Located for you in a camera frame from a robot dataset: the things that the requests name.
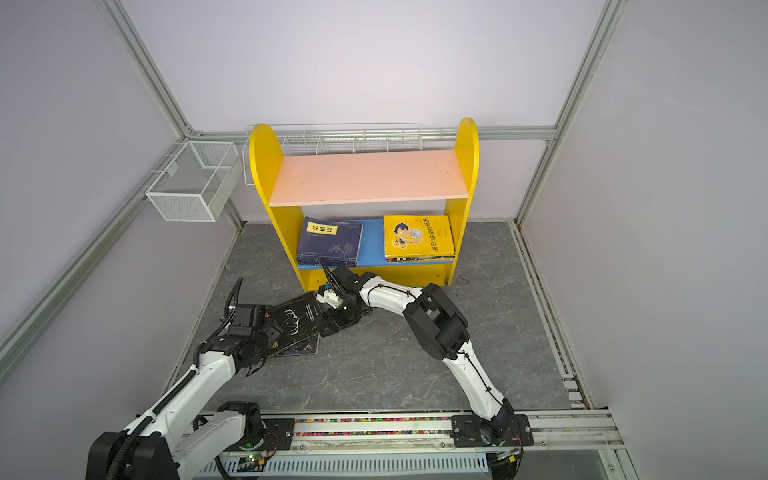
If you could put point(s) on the yellow wooden bookshelf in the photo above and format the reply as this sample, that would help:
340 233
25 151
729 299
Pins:
289 184

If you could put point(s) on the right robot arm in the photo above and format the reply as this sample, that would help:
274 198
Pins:
442 332

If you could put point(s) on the white mesh box basket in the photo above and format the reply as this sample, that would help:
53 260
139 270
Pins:
197 182

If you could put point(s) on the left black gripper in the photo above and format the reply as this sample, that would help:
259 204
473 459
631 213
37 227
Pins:
273 334

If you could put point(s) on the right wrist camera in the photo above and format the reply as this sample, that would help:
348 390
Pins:
326 295

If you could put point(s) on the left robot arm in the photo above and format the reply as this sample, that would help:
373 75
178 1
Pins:
170 440

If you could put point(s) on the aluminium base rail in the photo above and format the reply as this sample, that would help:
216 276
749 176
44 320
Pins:
412 432

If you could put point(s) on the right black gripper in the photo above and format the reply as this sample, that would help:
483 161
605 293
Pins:
333 321

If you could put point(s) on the white wire rack basket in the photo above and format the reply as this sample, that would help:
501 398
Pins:
304 142

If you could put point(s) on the black antler cover book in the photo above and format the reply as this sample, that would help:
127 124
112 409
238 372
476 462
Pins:
298 319

